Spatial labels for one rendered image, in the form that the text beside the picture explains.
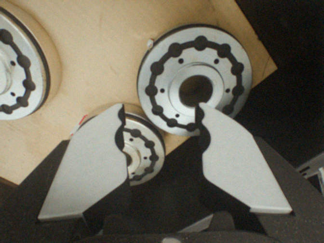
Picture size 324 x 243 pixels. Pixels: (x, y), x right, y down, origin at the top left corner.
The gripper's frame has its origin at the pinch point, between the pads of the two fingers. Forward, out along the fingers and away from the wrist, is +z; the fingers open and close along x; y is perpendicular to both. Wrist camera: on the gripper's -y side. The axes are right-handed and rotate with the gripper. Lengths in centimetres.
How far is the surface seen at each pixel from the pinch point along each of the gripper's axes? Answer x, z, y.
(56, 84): -10.0, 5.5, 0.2
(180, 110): 1.9, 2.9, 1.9
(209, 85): 4.6, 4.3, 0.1
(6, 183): -23.2, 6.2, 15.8
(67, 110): -10.3, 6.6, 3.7
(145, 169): -1.7, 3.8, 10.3
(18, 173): -20.8, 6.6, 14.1
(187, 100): 2.8, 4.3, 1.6
